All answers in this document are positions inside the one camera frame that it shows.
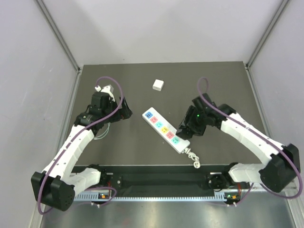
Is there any thin teal white cable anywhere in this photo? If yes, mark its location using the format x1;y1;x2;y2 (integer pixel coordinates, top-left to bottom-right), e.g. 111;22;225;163
92;121;112;141

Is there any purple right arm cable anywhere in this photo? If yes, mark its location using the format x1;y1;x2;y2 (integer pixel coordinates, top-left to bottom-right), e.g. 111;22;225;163
197;76;302;199

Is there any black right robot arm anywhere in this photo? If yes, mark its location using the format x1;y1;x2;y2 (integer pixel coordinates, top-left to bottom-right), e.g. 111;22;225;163
177;93;301;193

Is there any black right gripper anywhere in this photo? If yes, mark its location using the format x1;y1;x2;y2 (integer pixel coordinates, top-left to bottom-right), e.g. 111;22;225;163
180;105;208;136

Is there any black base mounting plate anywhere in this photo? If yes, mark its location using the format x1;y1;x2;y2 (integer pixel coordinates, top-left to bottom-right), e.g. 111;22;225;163
73;164;225;197

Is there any white cube charger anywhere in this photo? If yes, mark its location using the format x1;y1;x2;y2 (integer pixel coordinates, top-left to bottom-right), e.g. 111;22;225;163
152;79;164;91

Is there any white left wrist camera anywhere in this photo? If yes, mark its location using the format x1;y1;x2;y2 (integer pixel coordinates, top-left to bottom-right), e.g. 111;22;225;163
95;85;115;100

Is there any grey slotted cable duct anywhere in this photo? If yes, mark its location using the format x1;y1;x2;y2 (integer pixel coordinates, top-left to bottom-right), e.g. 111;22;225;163
73;190;240;202

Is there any white coiled power cord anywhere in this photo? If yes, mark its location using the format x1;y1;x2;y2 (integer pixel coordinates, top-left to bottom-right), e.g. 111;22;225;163
182;147;201;170

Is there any white multicolour power strip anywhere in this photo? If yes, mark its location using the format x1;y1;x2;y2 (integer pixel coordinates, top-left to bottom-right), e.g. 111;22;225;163
142;107;190;153

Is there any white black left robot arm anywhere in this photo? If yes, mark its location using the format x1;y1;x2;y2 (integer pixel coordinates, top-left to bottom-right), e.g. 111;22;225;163
31;92;133;211

